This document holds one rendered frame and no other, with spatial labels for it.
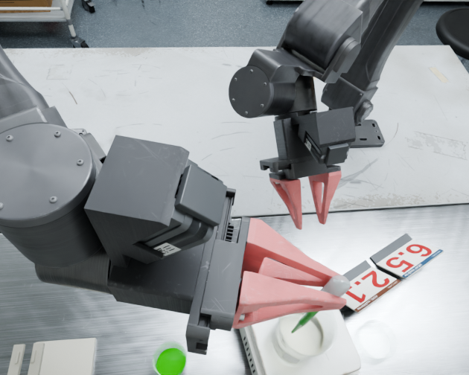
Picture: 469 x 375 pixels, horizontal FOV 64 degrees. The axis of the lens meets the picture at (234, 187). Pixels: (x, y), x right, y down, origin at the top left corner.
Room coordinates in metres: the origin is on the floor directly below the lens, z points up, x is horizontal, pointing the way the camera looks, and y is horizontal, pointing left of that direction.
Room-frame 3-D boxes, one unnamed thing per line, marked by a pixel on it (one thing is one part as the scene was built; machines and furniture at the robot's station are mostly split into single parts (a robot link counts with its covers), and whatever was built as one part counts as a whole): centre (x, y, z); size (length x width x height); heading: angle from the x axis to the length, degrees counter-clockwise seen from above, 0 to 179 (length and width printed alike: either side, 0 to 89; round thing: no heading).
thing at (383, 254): (0.28, -0.30, 0.92); 0.09 x 0.06 x 0.04; 128
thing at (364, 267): (0.22, -0.22, 0.92); 0.09 x 0.06 x 0.04; 128
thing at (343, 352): (0.12, -0.11, 0.98); 0.12 x 0.12 x 0.01; 22
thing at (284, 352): (0.11, -0.10, 1.03); 0.07 x 0.06 x 0.08; 24
